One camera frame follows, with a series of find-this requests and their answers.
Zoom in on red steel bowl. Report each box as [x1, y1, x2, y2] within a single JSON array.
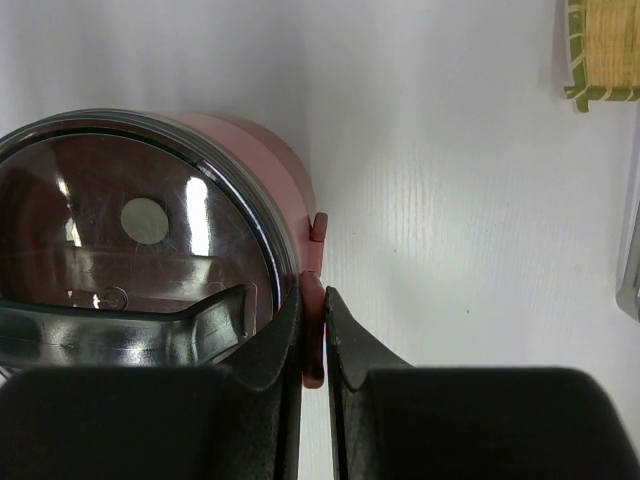
[[239, 117, 329, 279], [167, 113, 316, 273]]

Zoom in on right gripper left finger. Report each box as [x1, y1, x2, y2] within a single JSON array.
[[1, 290, 303, 479]]

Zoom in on red lid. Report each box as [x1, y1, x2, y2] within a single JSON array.
[[1, 135, 273, 316]]

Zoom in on yellow bamboo mat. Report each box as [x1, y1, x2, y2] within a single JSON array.
[[564, 0, 639, 113]]

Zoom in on metal tongs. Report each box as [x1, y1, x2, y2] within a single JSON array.
[[615, 110, 639, 321]]

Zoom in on grey transparent lid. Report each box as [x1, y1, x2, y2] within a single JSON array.
[[1, 109, 328, 388]]

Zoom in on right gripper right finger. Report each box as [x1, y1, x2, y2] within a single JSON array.
[[326, 289, 635, 479]]

